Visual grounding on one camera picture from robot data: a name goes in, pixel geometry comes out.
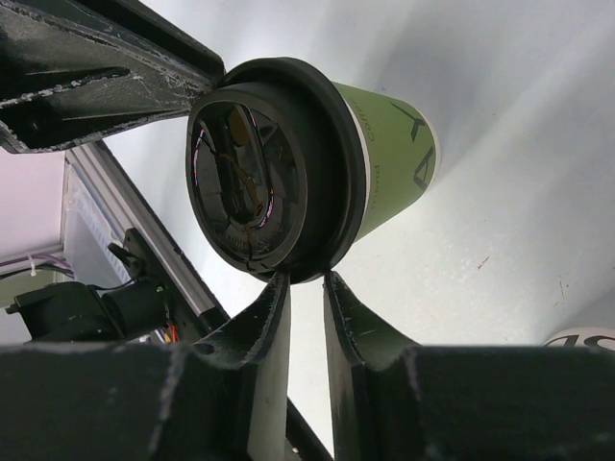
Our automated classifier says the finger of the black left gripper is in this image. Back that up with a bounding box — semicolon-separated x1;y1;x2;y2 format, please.
1;1;225;154

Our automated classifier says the black coffee cup lid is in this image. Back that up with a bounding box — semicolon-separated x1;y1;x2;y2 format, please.
185;58;367;283

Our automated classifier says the white paper cup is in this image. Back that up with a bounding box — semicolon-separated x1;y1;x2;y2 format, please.
545;328;615;352

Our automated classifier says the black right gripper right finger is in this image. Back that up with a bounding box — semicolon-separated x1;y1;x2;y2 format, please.
324;272;614;460

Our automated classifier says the green paper cup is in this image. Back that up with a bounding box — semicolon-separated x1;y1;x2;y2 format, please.
334;83;440;239

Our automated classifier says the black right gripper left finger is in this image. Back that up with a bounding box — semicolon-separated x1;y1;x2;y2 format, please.
1;273;291;460

